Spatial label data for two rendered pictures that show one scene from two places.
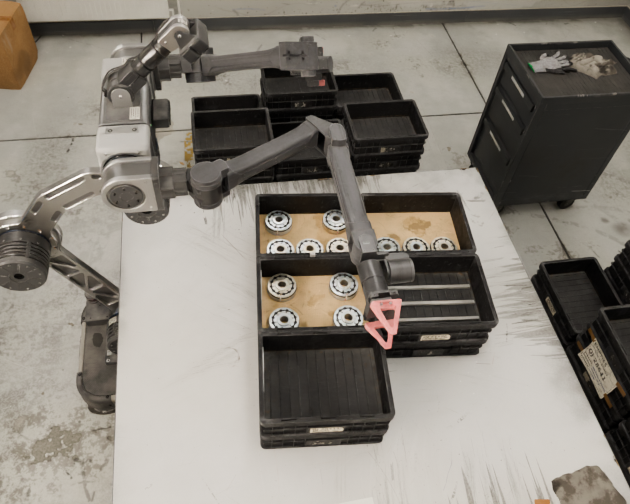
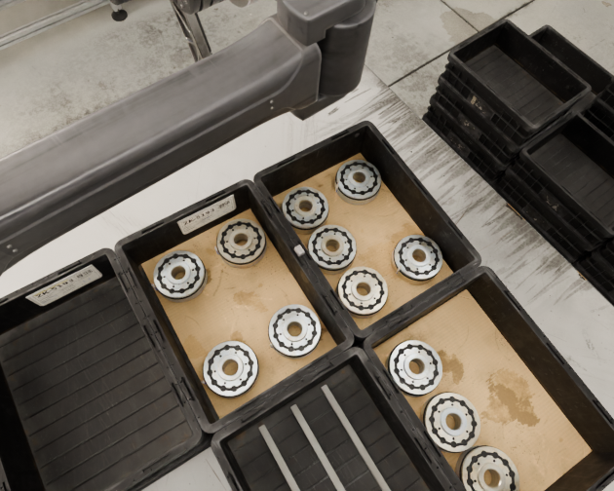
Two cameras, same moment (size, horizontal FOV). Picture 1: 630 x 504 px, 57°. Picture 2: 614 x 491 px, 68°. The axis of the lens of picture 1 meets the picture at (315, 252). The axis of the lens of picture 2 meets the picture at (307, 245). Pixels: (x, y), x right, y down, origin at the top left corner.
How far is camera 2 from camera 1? 140 cm
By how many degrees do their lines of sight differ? 33
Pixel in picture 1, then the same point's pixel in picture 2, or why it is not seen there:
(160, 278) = not seen: hidden behind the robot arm
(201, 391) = (79, 237)
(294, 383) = (87, 342)
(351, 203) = (30, 162)
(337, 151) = (266, 39)
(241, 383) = not seen: hidden behind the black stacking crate
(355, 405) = (81, 456)
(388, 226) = (472, 349)
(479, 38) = not seen: outside the picture
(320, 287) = (277, 297)
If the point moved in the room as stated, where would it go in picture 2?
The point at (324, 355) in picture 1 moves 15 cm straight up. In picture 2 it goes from (153, 362) to (129, 348)
